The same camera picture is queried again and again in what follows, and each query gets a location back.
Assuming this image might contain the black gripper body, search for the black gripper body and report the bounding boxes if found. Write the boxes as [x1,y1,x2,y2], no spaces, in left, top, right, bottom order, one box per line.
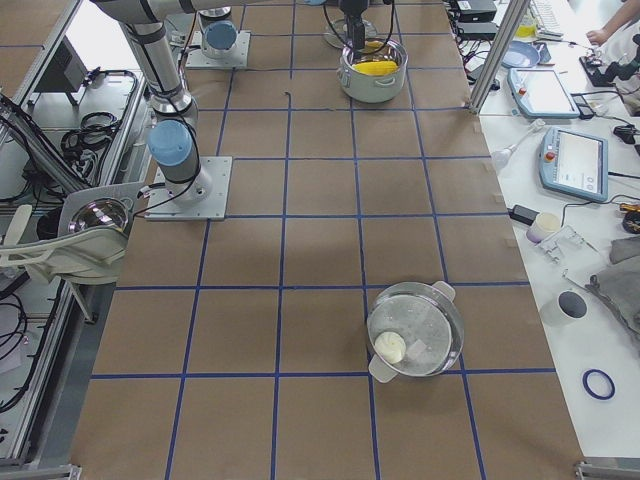
[339,0,368,17]

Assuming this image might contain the glass pot lid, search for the glass pot lid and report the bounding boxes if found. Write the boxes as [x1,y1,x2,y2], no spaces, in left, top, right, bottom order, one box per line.
[323,18,379,49]

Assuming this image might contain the yellow corn cob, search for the yellow corn cob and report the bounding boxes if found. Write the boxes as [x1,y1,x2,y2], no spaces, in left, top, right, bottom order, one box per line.
[353,60,399,76]

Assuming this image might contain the pale green cooking pot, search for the pale green cooking pot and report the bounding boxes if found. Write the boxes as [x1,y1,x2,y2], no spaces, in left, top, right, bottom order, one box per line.
[337,39,408,104]

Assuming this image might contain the steel pot on chair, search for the steel pot on chair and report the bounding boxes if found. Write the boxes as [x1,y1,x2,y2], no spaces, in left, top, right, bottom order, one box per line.
[67,197,129,233]

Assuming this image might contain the light blue plate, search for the light blue plate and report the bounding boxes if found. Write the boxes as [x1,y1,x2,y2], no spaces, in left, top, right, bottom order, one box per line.
[501,40,540,69]

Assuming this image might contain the far teach pendant tablet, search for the far teach pendant tablet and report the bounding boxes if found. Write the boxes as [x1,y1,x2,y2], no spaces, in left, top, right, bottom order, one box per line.
[507,68,580,119]

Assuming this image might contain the teach pendant tablet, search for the teach pendant tablet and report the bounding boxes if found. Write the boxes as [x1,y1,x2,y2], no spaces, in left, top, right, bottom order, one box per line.
[538,127,608,203]
[507,68,580,119]

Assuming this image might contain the human hand at desk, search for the human hand at desk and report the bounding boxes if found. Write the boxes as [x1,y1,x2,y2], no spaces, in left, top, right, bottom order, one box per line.
[586,28,610,46]

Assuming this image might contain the near teach pendant tablet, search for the near teach pendant tablet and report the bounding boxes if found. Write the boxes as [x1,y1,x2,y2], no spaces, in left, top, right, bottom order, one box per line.
[538,127,608,203]

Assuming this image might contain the white purple cup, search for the white purple cup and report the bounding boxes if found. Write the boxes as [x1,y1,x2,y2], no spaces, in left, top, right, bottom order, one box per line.
[526,212,561,244]

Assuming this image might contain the white steamed bun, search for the white steamed bun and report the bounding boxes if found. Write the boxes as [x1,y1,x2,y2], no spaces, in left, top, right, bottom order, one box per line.
[374,331,406,365]

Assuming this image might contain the white cup dark inside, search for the white cup dark inside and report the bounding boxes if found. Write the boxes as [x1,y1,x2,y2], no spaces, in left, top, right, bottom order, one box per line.
[540,290,588,327]

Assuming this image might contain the grey cloth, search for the grey cloth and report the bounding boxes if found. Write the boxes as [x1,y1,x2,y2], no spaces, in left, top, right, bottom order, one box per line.
[585,237,639,344]

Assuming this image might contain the aluminium frame post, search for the aluminium frame post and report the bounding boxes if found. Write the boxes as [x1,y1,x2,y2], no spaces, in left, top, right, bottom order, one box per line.
[468,0,529,114]

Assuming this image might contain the glass bowl with handles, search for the glass bowl with handles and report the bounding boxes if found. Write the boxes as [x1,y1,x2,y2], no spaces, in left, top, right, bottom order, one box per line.
[366,281,464,383]

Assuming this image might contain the blue rubber ring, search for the blue rubber ring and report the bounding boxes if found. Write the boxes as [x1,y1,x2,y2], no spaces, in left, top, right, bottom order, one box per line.
[581,368,616,400]

